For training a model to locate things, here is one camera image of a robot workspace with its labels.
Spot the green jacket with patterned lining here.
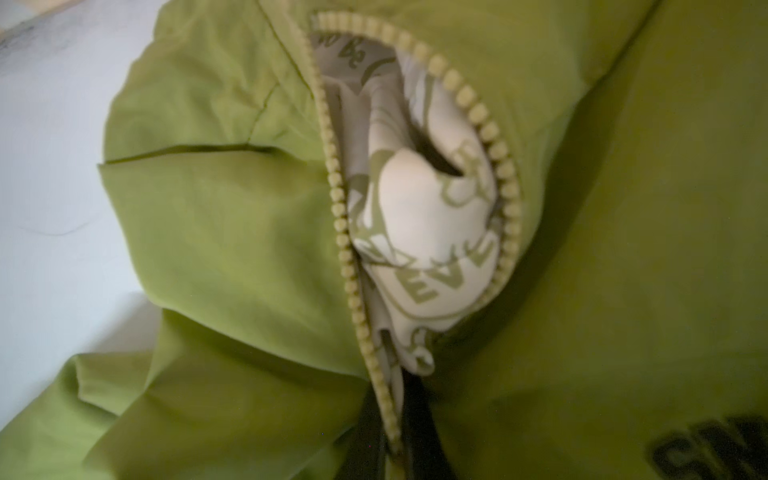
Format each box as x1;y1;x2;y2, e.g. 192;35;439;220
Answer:
1;1;767;479

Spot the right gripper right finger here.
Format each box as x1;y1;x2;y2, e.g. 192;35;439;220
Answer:
402;371;457;480

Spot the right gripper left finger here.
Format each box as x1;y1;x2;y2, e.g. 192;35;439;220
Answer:
335;389;387;480

